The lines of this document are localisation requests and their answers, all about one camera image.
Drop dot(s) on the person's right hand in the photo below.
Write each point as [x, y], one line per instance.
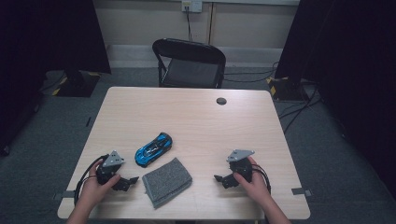
[257, 186]

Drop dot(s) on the white wall socket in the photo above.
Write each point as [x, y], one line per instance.
[194, 5]

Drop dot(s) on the dark curtain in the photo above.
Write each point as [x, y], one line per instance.
[46, 31]
[342, 46]

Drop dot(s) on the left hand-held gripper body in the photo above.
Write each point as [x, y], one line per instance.
[109, 171]

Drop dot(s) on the round grey table grommet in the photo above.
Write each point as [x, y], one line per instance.
[221, 101]

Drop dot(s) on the person's left hand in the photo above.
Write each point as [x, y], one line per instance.
[93, 191]

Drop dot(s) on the grey tape strip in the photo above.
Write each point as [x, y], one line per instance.
[300, 191]
[67, 194]

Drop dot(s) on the vertical wall conduit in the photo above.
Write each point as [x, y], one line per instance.
[211, 21]

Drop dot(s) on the black stand base striped tape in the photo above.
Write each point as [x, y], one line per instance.
[286, 90]
[77, 87]

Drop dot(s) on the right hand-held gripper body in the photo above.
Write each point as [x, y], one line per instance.
[241, 166]

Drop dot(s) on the blue toy car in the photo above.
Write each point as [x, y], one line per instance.
[154, 149]

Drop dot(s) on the black folding chair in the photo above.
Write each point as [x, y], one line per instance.
[190, 73]

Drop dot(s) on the small black floor object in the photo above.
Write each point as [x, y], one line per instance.
[88, 121]

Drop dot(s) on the grey cloth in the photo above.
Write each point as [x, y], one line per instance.
[166, 183]

